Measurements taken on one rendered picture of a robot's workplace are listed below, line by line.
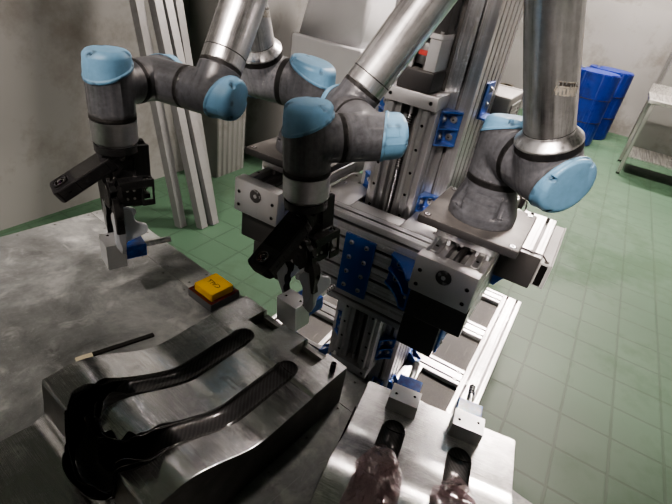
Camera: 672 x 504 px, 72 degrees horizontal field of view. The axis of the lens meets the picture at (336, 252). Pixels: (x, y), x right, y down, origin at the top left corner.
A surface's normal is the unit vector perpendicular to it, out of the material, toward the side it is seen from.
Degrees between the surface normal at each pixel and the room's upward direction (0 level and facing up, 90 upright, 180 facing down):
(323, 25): 80
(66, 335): 0
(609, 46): 90
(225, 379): 3
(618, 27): 90
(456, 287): 90
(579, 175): 97
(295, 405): 3
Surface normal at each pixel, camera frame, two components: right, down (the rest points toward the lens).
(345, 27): -0.52, 0.22
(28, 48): 0.85, 0.38
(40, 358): 0.15, -0.83
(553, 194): 0.31, 0.64
